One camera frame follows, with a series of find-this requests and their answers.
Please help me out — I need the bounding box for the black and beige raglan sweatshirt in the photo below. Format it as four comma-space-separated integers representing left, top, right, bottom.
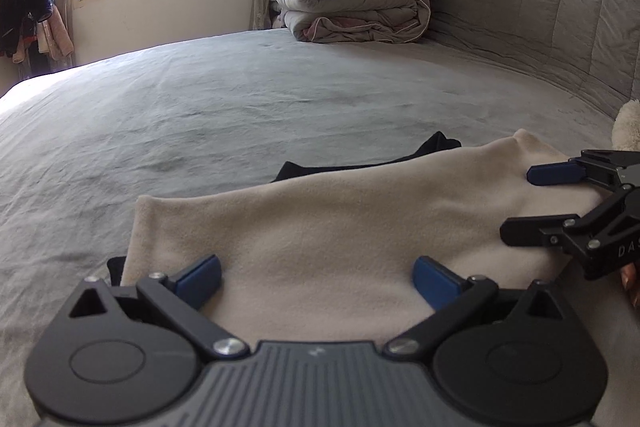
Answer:
106, 131, 609, 350

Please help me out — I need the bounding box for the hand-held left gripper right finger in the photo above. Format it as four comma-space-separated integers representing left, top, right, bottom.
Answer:
384, 256, 569, 361

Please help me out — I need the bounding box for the person's right hand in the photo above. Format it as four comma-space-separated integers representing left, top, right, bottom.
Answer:
620, 263, 640, 304

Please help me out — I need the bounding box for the folded grey pink quilt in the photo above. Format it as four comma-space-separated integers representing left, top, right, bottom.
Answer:
271, 0, 432, 44

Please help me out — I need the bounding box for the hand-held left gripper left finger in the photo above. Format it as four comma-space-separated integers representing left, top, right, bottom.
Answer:
67, 254, 252, 361

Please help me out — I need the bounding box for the white plush toy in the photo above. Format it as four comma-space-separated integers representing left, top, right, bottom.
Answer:
611, 99, 640, 154

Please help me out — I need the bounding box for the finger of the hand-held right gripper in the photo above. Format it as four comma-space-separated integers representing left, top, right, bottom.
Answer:
526, 159, 590, 186
500, 215, 582, 249

